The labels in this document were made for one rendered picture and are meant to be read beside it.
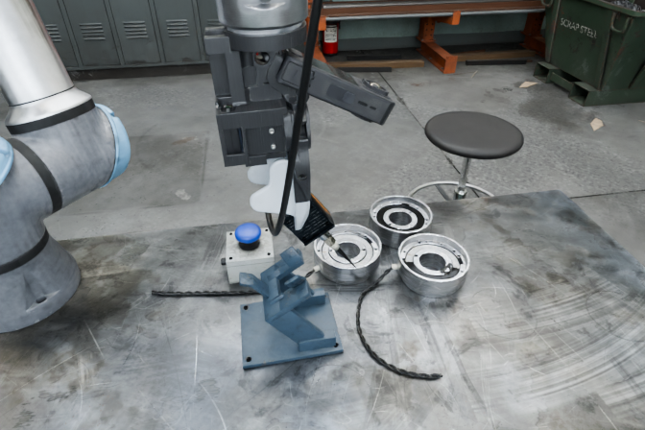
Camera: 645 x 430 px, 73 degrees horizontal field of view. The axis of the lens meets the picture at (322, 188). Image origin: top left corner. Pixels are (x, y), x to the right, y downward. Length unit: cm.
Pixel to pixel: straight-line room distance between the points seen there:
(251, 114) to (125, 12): 355
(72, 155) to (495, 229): 68
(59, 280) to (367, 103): 51
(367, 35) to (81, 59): 252
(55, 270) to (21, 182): 14
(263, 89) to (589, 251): 63
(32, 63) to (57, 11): 336
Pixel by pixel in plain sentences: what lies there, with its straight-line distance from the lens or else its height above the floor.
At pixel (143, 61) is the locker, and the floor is 14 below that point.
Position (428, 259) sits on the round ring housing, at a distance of 72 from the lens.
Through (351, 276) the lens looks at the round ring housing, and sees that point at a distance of 66.
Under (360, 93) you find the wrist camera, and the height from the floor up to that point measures 114.
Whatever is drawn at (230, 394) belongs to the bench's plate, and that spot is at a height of 80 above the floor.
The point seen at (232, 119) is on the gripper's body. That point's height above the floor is 113.
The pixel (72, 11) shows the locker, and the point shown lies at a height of 54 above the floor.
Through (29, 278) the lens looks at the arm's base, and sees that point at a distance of 72.
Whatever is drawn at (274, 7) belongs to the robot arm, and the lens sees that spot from 36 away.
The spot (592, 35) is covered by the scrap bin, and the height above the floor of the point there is 46.
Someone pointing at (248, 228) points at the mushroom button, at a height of 87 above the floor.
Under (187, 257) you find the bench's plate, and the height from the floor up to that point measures 80.
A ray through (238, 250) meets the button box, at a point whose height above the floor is 85.
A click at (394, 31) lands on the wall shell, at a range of 460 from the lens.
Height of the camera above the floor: 129
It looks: 34 degrees down
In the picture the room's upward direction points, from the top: straight up
